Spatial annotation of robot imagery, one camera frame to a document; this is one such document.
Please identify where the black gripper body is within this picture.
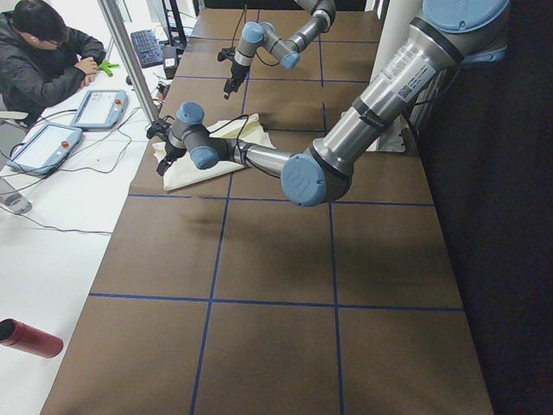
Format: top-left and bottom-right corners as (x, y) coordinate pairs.
(163, 141), (185, 161)
(229, 61), (250, 81)

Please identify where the cream cat print shirt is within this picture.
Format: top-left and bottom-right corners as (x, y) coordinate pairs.
(151, 112), (277, 193)

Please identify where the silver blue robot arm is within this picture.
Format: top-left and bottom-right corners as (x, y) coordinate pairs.
(147, 1), (510, 207)
(217, 0), (337, 99)

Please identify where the black power adapter box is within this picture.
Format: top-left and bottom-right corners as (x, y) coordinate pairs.
(162, 45), (179, 80)

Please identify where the far teach pendant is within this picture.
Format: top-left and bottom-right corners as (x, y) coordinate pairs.
(70, 90), (128, 131)

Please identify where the teach pendant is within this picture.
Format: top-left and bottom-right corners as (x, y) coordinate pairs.
(6, 123), (83, 176)
(70, 90), (128, 131)

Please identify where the black keyboard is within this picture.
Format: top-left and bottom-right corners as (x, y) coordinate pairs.
(130, 29), (163, 68)

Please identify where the green plastic toy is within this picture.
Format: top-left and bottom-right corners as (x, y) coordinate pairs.
(99, 60), (119, 77)

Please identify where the near teach pendant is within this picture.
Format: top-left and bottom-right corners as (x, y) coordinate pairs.
(6, 123), (83, 176)

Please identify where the seated person in black jacket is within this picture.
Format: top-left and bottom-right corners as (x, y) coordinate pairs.
(1, 1), (105, 127)

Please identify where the red cylindrical bottle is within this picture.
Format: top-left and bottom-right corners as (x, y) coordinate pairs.
(1, 318), (64, 358)

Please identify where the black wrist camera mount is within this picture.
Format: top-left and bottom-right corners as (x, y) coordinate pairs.
(146, 116), (175, 141)
(217, 48), (235, 62)

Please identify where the left black braided cable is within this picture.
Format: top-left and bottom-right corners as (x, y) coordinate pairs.
(207, 112), (256, 165)

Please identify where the black braided cable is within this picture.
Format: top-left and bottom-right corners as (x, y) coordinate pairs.
(230, 3), (282, 67)
(207, 112), (256, 165)

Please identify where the right black braided cable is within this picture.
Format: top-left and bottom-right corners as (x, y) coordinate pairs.
(230, 3), (282, 67)

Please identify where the aluminium frame post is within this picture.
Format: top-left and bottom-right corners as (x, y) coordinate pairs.
(98, 0), (159, 139)

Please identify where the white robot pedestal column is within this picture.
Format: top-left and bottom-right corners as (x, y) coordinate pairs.
(365, 0), (422, 153)

